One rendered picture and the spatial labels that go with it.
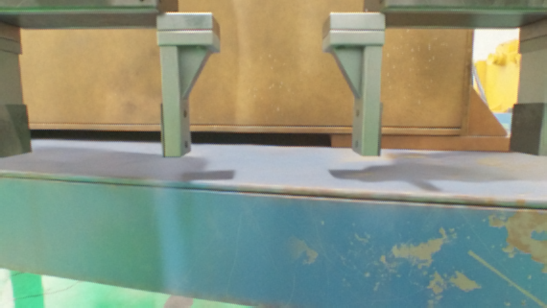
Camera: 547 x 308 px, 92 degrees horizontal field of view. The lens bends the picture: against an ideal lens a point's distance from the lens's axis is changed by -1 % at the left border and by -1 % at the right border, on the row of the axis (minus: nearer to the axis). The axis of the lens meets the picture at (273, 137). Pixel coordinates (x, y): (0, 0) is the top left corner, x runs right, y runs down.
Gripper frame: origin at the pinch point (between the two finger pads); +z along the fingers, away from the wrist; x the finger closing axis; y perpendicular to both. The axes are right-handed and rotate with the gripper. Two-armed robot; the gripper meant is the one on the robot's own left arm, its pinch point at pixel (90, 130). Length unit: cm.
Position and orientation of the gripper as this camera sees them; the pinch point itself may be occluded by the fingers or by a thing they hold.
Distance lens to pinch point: 25.2
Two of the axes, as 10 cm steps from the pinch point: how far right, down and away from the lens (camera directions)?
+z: 0.0, 9.9, 1.1
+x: -10.0, 0.0, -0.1
